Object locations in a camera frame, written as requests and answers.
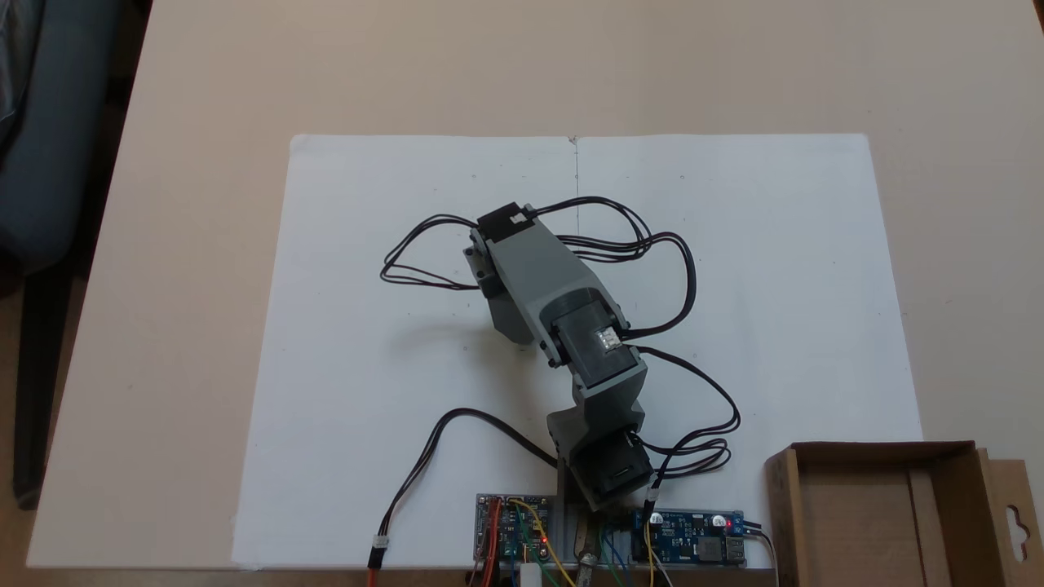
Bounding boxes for brown cardboard box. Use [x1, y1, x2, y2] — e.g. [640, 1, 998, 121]
[764, 441, 1044, 587]

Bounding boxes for white paper sheet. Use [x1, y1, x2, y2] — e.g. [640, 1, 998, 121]
[232, 135, 578, 570]
[573, 135, 924, 570]

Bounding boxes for blue office chair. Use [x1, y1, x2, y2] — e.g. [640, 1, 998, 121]
[0, 0, 153, 282]

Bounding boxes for black power cable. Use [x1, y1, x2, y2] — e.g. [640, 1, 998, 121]
[367, 408, 560, 587]

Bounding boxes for red jumper wire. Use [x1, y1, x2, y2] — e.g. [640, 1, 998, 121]
[480, 499, 501, 587]

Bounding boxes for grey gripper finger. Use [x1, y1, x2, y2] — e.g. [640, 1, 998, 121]
[487, 285, 544, 346]

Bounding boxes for yellow jumper wire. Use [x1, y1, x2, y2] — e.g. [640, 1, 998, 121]
[510, 499, 569, 586]

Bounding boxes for circuit board with red LED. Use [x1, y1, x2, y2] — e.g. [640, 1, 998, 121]
[475, 493, 565, 567]

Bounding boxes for black gripper servo cable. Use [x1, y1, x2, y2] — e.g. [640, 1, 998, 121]
[379, 214, 484, 292]

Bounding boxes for blue circuit board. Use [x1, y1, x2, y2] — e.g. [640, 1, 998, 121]
[632, 510, 747, 567]

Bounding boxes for black arm servo cable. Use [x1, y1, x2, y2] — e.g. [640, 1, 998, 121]
[534, 196, 742, 479]

